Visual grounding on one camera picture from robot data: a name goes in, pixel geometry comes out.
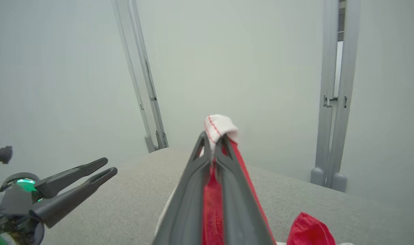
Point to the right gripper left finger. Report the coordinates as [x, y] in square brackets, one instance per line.
[186, 211]

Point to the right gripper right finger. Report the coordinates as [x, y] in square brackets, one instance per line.
[237, 217]

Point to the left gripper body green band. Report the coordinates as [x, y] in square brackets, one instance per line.
[13, 204]

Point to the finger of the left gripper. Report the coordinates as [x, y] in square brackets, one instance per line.
[67, 177]
[71, 197]

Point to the red and white basketball jersey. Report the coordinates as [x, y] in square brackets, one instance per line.
[220, 126]

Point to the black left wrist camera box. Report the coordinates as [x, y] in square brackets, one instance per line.
[1, 153]

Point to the grey metal frame post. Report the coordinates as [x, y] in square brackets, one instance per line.
[332, 136]
[142, 68]

